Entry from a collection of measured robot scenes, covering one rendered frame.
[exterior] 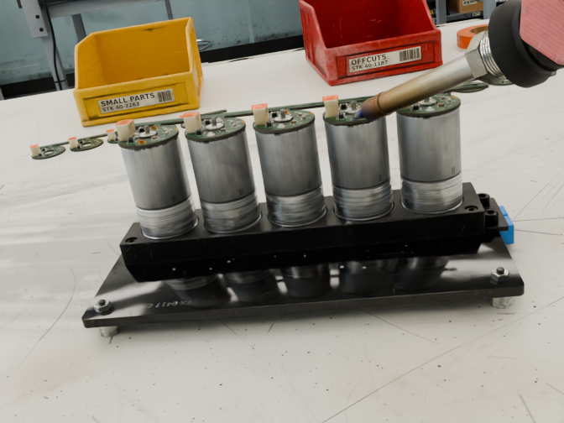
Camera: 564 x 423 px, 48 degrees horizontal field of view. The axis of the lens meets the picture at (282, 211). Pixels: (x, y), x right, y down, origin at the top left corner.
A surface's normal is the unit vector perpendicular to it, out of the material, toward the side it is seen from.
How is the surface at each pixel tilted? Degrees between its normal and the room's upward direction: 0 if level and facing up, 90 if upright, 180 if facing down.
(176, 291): 0
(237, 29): 90
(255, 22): 90
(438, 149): 90
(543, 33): 98
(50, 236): 0
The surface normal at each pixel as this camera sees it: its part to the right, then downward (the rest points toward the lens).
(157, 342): -0.14, -0.90
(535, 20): -0.77, 0.47
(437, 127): 0.14, 0.40
